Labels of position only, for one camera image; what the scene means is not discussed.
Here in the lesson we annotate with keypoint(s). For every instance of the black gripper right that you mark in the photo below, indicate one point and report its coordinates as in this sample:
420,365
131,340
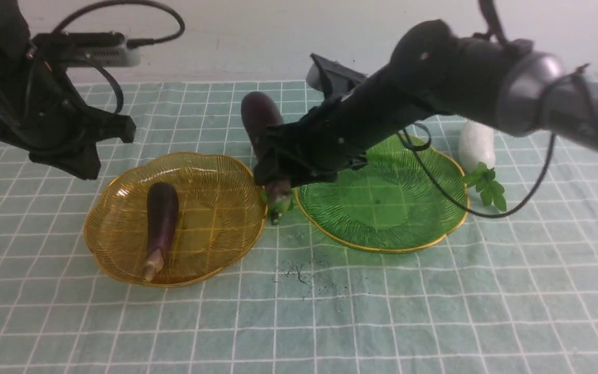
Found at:
332,136

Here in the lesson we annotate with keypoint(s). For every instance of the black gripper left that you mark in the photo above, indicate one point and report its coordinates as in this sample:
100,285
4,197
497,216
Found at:
42,113

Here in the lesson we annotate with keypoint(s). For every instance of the purple eggplant green stem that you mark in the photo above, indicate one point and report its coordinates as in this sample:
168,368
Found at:
258,112

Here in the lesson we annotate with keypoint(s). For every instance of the white radish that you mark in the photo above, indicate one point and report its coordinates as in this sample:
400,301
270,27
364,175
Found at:
477,158

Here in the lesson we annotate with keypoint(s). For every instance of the purple eggplant tan stem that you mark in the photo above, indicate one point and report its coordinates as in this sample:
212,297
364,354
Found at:
163,210

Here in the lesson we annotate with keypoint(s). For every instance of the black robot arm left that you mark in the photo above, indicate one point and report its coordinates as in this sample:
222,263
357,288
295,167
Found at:
15,37

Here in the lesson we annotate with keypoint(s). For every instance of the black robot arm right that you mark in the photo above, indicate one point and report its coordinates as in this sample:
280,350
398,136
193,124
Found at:
510,87

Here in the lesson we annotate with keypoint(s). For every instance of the green plastic plate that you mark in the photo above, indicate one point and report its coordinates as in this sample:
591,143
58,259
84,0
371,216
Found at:
400,202

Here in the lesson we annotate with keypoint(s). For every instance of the amber plastic plate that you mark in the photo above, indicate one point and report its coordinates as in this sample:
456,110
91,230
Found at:
221,217

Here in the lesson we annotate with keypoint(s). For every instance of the green checkered tablecloth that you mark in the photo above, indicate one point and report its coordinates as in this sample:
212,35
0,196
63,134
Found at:
518,295

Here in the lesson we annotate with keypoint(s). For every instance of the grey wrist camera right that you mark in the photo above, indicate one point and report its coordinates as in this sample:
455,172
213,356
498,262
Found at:
331,77

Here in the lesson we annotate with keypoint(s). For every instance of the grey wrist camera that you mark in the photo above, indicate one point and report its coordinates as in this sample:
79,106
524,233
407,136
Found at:
108,49
331,77

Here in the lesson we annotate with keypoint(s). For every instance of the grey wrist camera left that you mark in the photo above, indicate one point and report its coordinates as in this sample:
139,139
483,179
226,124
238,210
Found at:
108,49

